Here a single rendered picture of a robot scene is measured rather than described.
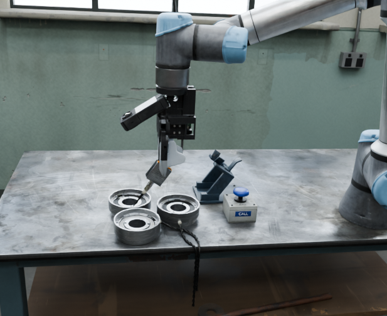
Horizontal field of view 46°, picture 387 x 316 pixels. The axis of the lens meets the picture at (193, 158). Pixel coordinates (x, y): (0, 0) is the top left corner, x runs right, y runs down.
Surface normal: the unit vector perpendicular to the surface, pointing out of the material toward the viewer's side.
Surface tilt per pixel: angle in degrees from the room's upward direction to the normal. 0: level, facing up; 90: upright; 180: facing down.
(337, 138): 90
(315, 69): 90
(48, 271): 0
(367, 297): 0
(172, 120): 90
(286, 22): 109
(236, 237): 0
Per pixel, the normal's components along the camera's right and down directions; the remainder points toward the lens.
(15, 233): 0.05, -0.93
